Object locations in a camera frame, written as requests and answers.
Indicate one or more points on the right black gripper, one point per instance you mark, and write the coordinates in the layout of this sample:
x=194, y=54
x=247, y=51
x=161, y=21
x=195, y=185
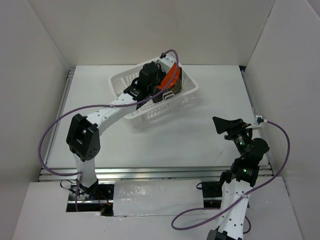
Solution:
x=233, y=127

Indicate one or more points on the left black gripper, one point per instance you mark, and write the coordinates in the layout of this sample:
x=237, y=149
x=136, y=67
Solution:
x=163, y=74

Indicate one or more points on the orange round plate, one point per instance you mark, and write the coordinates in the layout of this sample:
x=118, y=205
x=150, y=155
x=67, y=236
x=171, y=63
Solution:
x=170, y=78

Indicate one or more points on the black square floral plate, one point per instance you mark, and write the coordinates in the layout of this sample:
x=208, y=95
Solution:
x=176, y=89

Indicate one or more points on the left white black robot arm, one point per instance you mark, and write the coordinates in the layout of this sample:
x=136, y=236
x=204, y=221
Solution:
x=84, y=132

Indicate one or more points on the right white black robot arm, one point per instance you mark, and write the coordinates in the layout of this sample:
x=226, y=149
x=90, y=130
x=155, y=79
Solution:
x=239, y=179

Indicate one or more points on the white plastic dish rack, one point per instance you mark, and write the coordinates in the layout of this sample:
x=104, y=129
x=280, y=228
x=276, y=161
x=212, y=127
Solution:
x=151, y=111

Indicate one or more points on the white foam board cover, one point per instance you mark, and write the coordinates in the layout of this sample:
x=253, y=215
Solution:
x=156, y=197

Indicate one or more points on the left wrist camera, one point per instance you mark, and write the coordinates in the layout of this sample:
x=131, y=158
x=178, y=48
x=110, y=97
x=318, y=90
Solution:
x=167, y=63

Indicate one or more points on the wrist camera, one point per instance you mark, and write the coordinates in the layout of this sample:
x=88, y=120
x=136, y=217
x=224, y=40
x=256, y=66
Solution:
x=259, y=120
x=167, y=63

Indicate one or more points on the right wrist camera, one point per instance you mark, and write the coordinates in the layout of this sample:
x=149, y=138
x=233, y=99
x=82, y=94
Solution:
x=259, y=120

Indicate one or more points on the aluminium rail frame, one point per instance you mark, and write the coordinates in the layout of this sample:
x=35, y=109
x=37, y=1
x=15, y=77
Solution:
x=182, y=143

